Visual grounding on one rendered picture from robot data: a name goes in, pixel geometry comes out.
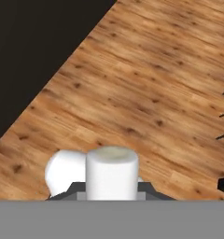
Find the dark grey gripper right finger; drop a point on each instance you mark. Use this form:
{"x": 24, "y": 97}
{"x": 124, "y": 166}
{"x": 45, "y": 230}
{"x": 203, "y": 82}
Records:
{"x": 148, "y": 190}

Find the white cylindrical marshmallow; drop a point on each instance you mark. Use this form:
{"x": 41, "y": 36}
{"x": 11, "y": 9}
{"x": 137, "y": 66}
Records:
{"x": 112, "y": 175}

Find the white rounded object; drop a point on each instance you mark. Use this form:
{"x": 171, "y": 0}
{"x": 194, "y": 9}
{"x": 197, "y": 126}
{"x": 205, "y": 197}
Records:
{"x": 65, "y": 171}

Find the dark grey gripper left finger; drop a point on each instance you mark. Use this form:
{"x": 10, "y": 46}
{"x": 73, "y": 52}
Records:
{"x": 74, "y": 190}

